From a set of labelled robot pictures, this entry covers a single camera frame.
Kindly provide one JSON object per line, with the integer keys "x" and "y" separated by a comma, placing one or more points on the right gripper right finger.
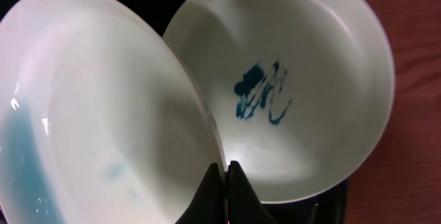
{"x": 244, "y": 206}

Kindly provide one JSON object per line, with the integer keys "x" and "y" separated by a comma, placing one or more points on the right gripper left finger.
{"x": 207, "y": 205}

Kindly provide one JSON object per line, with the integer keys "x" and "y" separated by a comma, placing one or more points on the light blue plate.
{"x": 100, "y": 122}

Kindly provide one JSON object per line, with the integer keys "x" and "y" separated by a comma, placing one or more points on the white plate with blue stain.
{"x": 300, "y": 90}

